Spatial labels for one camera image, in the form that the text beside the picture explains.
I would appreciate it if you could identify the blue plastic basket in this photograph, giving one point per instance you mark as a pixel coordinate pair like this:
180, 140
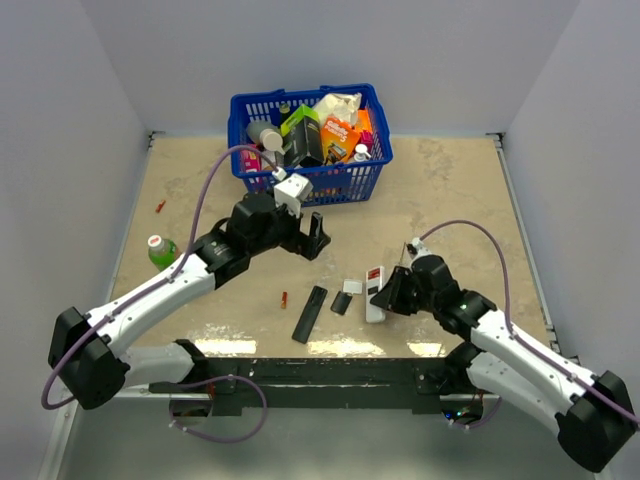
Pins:
342, 183

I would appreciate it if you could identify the orange Gillette razor box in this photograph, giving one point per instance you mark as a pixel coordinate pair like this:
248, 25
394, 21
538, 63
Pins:
339, 140

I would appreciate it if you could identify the orange label bottle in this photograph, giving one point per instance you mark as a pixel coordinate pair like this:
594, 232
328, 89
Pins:
275, 158

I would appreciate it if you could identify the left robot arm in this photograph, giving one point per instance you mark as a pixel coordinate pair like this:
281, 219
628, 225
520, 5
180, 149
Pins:
93, 352

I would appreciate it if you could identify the white battery cover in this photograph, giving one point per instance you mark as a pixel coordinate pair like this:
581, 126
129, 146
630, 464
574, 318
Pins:
352, 287

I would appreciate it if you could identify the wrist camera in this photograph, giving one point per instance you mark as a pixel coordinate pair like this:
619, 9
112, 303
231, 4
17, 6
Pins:
417, 249
291, 191

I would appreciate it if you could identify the green orange drink bottle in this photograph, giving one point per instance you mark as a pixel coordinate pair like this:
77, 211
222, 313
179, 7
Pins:
162, 251

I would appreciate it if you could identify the black remote control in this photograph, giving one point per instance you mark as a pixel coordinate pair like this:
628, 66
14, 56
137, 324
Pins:
309, 314

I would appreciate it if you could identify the black green carton box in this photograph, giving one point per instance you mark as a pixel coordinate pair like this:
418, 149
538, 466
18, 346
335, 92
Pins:
302, 142

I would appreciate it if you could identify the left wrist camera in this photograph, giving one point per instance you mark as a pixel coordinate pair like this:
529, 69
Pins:
291, 191

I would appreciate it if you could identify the crumpled white paper bag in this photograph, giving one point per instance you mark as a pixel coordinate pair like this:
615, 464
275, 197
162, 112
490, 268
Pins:
343, 107

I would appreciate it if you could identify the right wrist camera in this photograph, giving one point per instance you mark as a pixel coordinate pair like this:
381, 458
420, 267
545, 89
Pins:
417, 249

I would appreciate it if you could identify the white red remote control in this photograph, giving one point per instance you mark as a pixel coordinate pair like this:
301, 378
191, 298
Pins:
374, 281

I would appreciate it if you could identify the white pump bottle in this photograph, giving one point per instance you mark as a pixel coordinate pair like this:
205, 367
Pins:
361, 153

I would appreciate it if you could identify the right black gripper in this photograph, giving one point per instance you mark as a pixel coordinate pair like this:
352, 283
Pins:
390, 297

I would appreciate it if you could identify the grey white bottle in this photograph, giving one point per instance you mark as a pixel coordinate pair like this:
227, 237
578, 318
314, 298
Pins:
265, 136

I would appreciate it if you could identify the pink packet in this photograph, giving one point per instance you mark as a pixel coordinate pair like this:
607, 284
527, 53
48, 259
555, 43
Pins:
250, 161

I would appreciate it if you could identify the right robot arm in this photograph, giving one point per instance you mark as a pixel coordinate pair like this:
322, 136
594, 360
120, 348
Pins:
590, 415

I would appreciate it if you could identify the black battery cover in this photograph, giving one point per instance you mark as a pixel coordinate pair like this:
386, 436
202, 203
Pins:
341, 303

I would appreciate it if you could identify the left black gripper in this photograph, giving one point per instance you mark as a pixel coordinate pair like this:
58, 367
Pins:
302, 243

